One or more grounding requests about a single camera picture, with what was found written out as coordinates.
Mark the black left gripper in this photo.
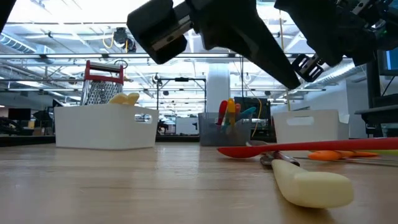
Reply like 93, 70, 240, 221
126, 0, 205, 65

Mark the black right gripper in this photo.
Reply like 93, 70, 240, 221
291, 0, 398, 83

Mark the yellow silicone spoon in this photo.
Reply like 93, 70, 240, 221
226, 97, 237, 127

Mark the pink silicone spatula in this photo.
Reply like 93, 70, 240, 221
233, 103, 242, 125

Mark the red silicone spatula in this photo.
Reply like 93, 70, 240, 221
216, 99, 229, 127

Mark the blue silicone spoon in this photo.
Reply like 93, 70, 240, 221
221, 106, 257, 131

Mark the red silicone spoon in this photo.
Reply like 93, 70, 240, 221
216, 138, 398, 159

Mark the cream spatula back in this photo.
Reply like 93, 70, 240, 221
259, 154, 354, 210

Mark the black computer monitor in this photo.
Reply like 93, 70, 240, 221
377, 46, 398, 77

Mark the white building column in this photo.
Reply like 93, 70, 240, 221
206, 63, 231, 114

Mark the grey black equipment cart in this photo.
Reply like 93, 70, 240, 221
354, 52, 398, 139

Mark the black background screen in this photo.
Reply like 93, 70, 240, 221
233, 96, 272, 121

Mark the red steel box grater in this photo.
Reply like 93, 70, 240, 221
80, 60, 125, 106

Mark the white plastic bin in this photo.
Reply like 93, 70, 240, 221
272, 109, 350, 144
53, 103, 160, 151

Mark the grey translucent plastic bin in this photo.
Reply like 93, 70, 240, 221
198, 111, 252, 147

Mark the white background panel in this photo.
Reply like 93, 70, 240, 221
175, 116, 200, 136

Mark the orange silicone spatula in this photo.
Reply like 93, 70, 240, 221
307, 150, 380, 162

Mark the brown wooden spoon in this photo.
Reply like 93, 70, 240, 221
245, 139, 302, 168

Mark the black desk screen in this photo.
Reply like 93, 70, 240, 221
7, 108, 32, 121

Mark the black ceiling cord reel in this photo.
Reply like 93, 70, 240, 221
111, 26, 137, 53

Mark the black background rig frame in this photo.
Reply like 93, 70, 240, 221
155, 77, 208, 110

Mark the thin yellow cable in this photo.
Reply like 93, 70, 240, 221
248, 90, 264, 139

